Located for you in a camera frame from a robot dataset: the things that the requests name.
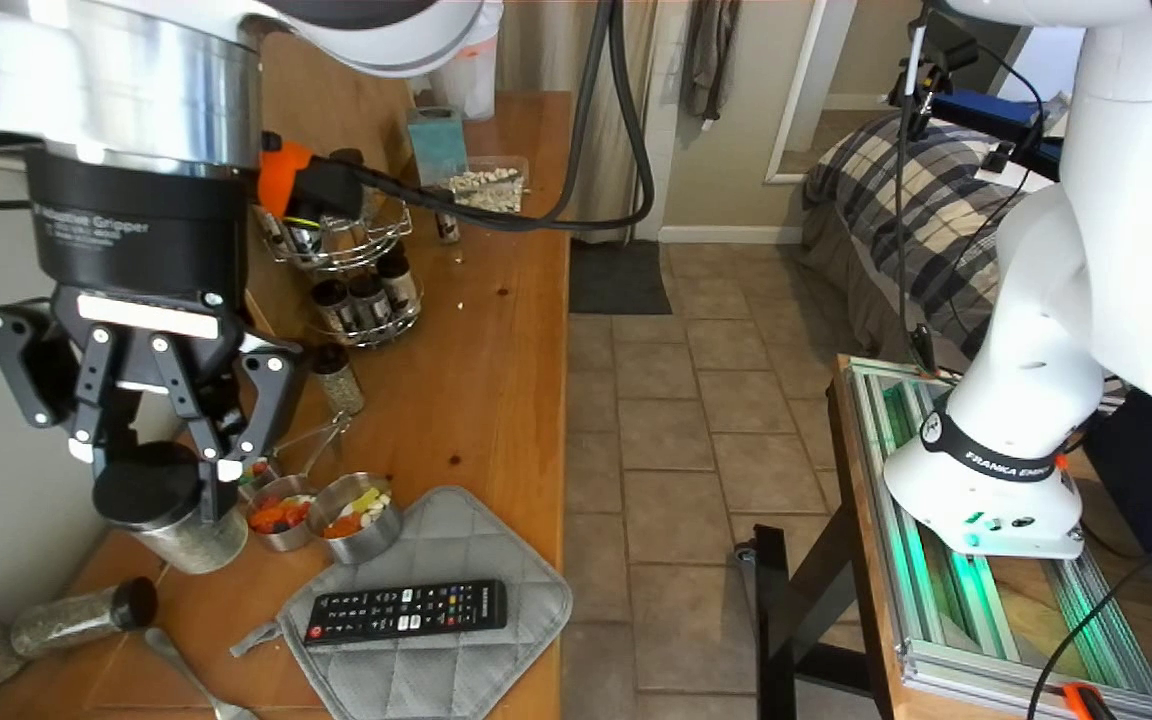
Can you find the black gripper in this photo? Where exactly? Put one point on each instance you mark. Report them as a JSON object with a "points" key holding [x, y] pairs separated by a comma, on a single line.
{"points": [[137, 234]]}

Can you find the glass spice jar black lid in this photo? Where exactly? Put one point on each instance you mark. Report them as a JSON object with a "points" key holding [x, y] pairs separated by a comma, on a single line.
{"points": [[197, 543], [338, 383], [330, 310], [76, 621], [367, 305], [397, 284], [445, 231]]}

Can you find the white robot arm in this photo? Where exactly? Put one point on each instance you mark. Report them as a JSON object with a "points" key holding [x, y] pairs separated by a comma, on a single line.
{"points": [[1110, 264]]}

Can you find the large steel measuring cup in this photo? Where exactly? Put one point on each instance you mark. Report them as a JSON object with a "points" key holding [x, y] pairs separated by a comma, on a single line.
{"points": [[360, 519]]}

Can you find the pine wooden dresser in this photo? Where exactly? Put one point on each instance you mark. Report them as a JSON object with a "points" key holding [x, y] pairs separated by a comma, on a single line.
{"points": [[483, 387]]}

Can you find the black remote control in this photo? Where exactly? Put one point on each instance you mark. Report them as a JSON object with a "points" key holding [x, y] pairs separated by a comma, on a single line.
{"points": [[403, 614]]}

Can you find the teal tissue box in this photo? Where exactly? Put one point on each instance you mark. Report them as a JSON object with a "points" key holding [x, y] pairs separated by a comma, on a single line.
{"points": [[439, 144]]}

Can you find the grey quilted pot holder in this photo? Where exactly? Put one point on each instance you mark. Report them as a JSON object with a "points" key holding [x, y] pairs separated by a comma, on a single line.
{"points": [[468, 672]]}

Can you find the white lined trash can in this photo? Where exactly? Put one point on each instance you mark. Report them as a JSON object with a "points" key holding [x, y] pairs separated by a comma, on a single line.
{"points": [[483, 87]]}

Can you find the dark floor mat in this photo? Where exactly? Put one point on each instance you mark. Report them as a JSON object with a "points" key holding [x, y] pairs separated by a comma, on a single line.
{"points": [[619, 278]]}

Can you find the grey hanging cloth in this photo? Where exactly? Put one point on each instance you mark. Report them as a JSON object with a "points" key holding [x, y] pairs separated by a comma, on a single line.
{"points": [[711, 55]]}

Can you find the wooden robot table black legs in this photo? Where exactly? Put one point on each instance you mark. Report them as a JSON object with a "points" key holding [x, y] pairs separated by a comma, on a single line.
{"points": [[868, 534]]}

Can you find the bed with plaid blanket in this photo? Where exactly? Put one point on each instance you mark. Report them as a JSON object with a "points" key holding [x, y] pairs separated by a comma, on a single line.
{"points": [[910, 225]]}

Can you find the white door frame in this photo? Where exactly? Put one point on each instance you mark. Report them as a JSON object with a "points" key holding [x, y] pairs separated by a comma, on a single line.
{"points": [[809, 83]]}

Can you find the black camera on stand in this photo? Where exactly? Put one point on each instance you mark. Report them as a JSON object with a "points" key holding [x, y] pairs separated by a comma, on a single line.
{"points": [[937, 62]]}

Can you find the aluminium profile frame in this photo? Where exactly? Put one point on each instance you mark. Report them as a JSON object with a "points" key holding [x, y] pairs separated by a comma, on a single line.
{"points": [[1000, 614]]}

